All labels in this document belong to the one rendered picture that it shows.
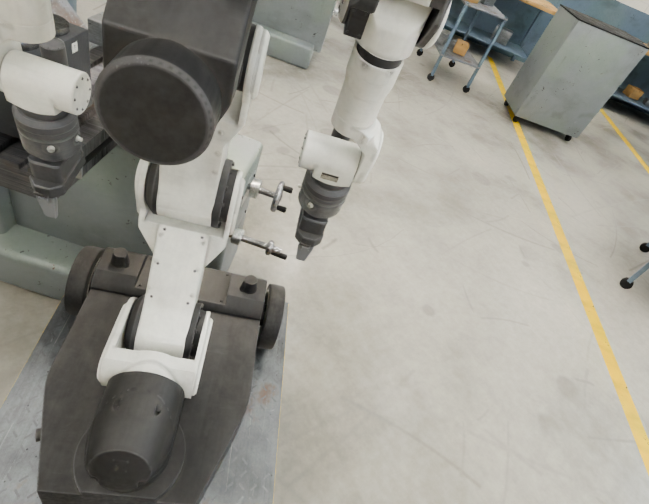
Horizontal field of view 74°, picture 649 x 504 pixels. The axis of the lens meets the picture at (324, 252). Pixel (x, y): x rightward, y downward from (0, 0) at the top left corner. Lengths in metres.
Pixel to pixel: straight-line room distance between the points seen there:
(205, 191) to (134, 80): 0.41
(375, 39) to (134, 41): 0.28
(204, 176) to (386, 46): 0.39
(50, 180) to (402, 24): 0.63
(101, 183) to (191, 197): 0.82
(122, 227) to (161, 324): 0.78
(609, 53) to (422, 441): 4.43
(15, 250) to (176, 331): 1.03
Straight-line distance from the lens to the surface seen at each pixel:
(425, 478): 1.91
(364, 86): 0.63
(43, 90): 0.77
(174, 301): 0.99
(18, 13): 0.72
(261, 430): 1.30
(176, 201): 0.86
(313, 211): 0.82
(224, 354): 1.18
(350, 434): 1.83
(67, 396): 1.13
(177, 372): 0.96
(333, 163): 0.74
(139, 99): 0.46
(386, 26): 0.60
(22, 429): 1.31
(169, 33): 0.49
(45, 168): 0.88
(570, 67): 5.38
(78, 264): 1.32
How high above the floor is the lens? 1.58
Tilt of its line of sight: 42 degrees down
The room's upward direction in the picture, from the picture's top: 24 degrees clockwise
